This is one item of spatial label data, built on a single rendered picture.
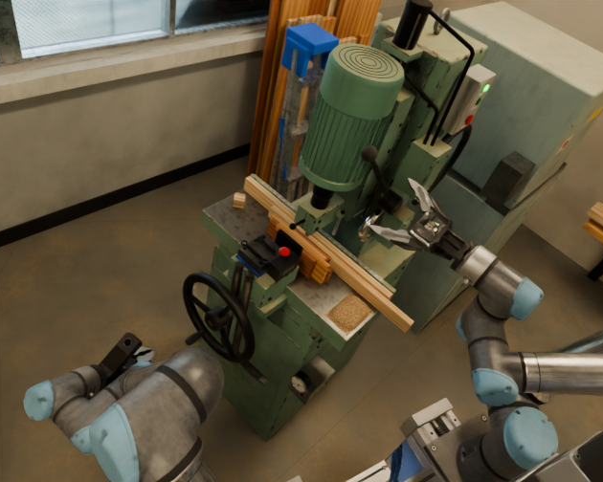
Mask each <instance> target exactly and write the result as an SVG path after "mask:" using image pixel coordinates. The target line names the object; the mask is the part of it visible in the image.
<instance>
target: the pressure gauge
mask: <svg viewBox="0 0 603 482"><path fill-rule="evenodd" d="M291 384H292V385H293V386H294V388H295V389H296V390H297V391H299V392H300V393H301V394H304V393H306V391H307V390H308V389H310V388H311V386H312V382H311V380H310V378H309V377H308V375H307V374H306V373H304V372H302V371H298V372H297V373H296V374H295V375H293V376H292V377H291ZM298 384H299V385H298Z"/></svg>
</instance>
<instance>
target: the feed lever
mask: <svg viewBox="0 0 603 482"><path fill-rule="evenodd" d="M377 155H378V152H377V149H376V148H375V147H374V146H372V145H367V146H365V147H364V148H363V149H362V151H361V156H362V159H363V160H364V161H366V162H369V163H370V165H371V167H372V169H373V171H374V174H375V176H376V178H377V180H378V182H379V185H380V187H381V188H382V190H383V192H384V193H383V194H382V195H381V197H380V198H379V200H378V202H377V206H378V207H379V208H381V209H382V210H384V211H385V212H386V213H388V214H389V215H393V214H394V213H396V212H397V211H398V209H399V208H400V207H401V205H402V203H403V198H402V197H401V196H400V195H398V194H397V193H396V192H394V191H393V190H391V189H388V188H387V186H386V184H385V181H384V179H383V176H382V174H381V172H380V169H379V167H378V164H377V162H376V161H375V159H376V158H377Z"/></svg>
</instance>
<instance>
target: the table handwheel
mask: <svg viewBox="0 0 603 482"><path fill-rule="evenodd" d="M196 282H200V283H203V284H206V285H207V286H209V287H210V288H212V289H213V290H214V291H216V292H217V293H218V294H219V295H220V296H221V297H222V298H223V299H224V301H225V302H226V303H227V305H225V306H224V307H221V306H216V307H214V308H213V309H210V308H209V307H208V306H206V305H205V304H204V303H203V302H201V301H200V300H199V299H198V298H197V297H195V296H194V295H193V294H192V287H193V284H194V283H196ZM183 299H184V303H185V306H186V309H187V312H188V314H189V317H190V320H191V322H192V324H193V325H194V327H195V329H196V330H197V332H198V331H200V330H202V331H203V332H204V335H203V336H202V339H203V340H204V341H205V342H206V344H207V345H208V346H209V347H210V348H211V349H212V350H213V351H214V352H215V353H217V354H218V355H219V356H221V357H222V358H224V359H225V360H227V361H229V362H234V363H244V362H247V361H248V360H249V359H250V358H251V357H252V356H253V355H254V352H255V348H256V341H255V335H254V331H253V327H252V325H251V322H250V320H249V318H248V316H247V314H246V312H245V311H244V309H243V307H242V306H241V304H240V299H241V298H240V297H238V298H236V297H235V296H234V294H233V293H232V292H231V291H230V290H229V289H228V288H227V287H226V286H225V285H224V284H223V283H222V282H220V281H219V280H218V279H216V278H215V277H213V276H211V275H209V274H205V273H199V272H196V273H192V274H190V275H188V276H187V278H186V279H185V281H184V284H183ZM194 303H195V304H196V305H197V306H198V307H199V308H201V309H202V310H203V311H204V312H205V313H206V314H205V321H206V323H207V325H208V326H209V328H210V329H212V330H213V331H216V332H218V331H219V333H220V335H221V337H222V339H223V341H224V343H225V346H226V347H224V346H223V345H222V344H221V343H220V342H219V341H218V340H217V339H216V338H215V337H214V336H213V335H212V334H211V332H210V331H209V330H208V328H207V327H206V326H205V324H204V322H203V321H202V319H201V317H200V316H199V314H198V312H197V310H196V307H195V304H194ZM233 315H235V317H236V319H237V321H238V323H239V325H240V328H241V330H242V333H243V337H244V342H245V347H244V351H243V352H242V353H240V354H237V353H235V351H234V349H233V348H232V346H231V343H230V341H229V338H228V336H227V333H226V330H225V326H226V325H228V324H229V323H230V317H232V316H233Z"/></svg>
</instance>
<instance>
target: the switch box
mask: <svg viewBox="0 0 603 482"><path fill-rule="evenodd" d="M462 72H463V71H461V72H460V74H459V76H458V79H457V81H456V83H455V85H454V87H453V89H452V91H451V93H450V95H449V97H448V98H447V100H446V102H445V104H444V106H443V108H442V110H441V112H440V114H439V116H438V118H437V120H436V122H435V125H436V126H438V125H439V123H440V121H441V119H442V116H443V114H444V112H445V110H446V108H447V105H448V103H449V101H450V99H451V96H452V94H453V93H454V91H455V88H456V86H457V84H458V80H459V78H460V76H461V74H462ZM495 78H496V74H495V73H493V72H491V71H490V70H488V69H486V68H484V67H483V66H481V65H479V64H477V65H474V66H472V67H470V68H469V69H468V71H467V74H466V76H465V78H464V80H463V82H462V83H461V86H460V88H459V90H458V93H457V96H456V98H455V100H454V102H453V104H452V107H451V109H450V111H449V113H448V115H447V118H446V120H445V122H444V123H443V125H442V128H441V129H442V130H444V131H445V132H447V133H449V134H450V135H454V134H456V133H457V132H458V131H460V130H461V129H463V128H464V127H466V126H468V125H469V124H468V125H465V126H464V127H462V128H461V126H462V125H464V124H465V121H466V119H467V118H468V117H469V116H471V115H473V116H475V114H476V112H477V110H478V109H479V107H480V104H481V102H480V104H479V105H477V107H476V108H474V109H473V110H471V109H472V108H473V107H474V106H476V105H475V103H476V101H477V100H478V98H481V101H483V99H484V97H485V95H486V94H487V92H488V90H489V88H490V87H491V85H492V83H493V81H494V79H495ZM486 84H488V85H489V87H488V89H487V90H486V91H485V92H484V93H483V94H482V95H480V93H482V92H483V91H482V90H483V88H484V86H485V85H486ZM460 128H461V129H460Z"/></svg>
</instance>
